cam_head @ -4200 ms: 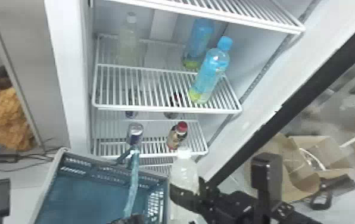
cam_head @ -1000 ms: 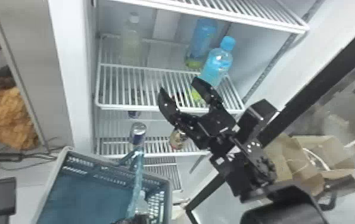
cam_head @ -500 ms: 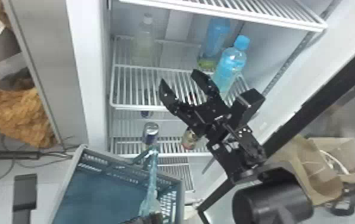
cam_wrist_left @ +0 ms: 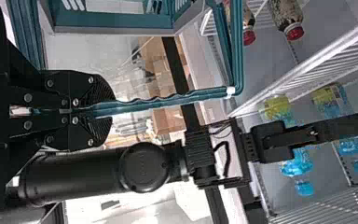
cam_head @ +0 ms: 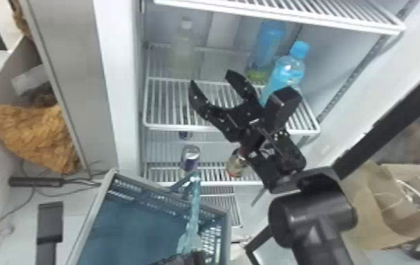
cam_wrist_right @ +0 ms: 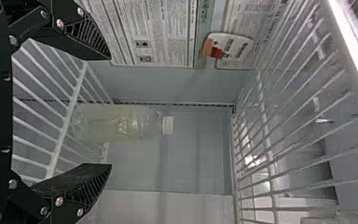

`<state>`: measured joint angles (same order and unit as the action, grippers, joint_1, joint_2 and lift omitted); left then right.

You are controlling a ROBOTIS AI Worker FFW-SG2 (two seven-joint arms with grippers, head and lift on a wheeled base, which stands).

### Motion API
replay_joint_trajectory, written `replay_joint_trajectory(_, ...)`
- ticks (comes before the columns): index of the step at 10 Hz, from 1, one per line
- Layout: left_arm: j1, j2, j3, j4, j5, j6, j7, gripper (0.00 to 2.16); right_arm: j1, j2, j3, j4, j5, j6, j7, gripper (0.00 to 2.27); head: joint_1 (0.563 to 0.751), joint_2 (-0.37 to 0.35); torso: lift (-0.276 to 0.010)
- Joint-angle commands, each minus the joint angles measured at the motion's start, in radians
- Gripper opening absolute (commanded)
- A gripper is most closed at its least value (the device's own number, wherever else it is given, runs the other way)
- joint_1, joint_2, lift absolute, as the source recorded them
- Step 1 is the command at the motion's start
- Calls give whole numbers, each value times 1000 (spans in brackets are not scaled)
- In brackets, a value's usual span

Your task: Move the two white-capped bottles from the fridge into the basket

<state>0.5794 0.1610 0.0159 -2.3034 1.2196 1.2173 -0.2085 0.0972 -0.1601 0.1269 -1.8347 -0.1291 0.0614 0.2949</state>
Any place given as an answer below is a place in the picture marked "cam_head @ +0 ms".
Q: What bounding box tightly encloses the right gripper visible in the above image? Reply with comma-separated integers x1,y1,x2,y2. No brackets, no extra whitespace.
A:
188,69,266,144

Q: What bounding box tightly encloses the clear bottle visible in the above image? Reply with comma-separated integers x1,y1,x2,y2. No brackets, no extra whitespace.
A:
171,15,198,80

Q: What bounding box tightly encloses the light blue bottle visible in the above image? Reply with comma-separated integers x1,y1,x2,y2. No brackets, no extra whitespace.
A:
258,40,311,107

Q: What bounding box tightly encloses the purple can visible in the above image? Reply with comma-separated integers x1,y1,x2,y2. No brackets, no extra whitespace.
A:
179,144,202,174

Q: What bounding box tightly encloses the red can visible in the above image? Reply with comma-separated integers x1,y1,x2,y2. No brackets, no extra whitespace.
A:
226,147,249,178

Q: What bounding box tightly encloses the white fridge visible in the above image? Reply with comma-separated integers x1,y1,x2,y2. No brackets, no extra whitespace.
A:
19,0,420,228

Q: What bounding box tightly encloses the blue basket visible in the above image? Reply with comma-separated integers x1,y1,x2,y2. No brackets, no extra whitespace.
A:
65,168,232,265

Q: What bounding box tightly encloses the fridge door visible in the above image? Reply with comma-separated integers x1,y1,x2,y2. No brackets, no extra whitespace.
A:
245,58,420,265

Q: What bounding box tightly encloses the brown cloth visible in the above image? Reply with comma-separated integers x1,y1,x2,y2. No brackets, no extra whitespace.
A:
0,103,81,175

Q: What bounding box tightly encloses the white box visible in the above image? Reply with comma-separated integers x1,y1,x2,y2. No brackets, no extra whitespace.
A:
10,64,54,97

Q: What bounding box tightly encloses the beige bag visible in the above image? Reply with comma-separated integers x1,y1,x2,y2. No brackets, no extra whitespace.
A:
339,159,420,251

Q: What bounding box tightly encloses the black power strip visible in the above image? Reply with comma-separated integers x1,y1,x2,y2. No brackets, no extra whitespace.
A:
8,175,65,188

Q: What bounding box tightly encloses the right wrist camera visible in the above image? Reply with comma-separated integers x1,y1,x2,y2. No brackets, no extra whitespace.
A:
259,86,303,136

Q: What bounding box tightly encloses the black cable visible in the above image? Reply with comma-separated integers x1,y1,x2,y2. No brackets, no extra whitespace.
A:
20,159,109,198

